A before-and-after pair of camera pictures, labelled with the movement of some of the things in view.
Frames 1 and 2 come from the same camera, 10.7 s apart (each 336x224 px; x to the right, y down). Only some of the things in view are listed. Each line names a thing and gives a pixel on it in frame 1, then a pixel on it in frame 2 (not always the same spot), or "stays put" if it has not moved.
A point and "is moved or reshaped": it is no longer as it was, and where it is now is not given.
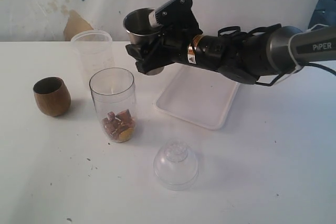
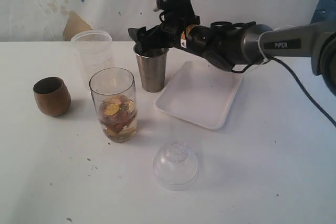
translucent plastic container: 94,50 stays put
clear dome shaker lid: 176,167 stays put
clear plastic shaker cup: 113,92 stays put
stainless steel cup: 140,31 to 153,65
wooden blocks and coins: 119,127 is moved or reshaped
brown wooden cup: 52,96 stays put
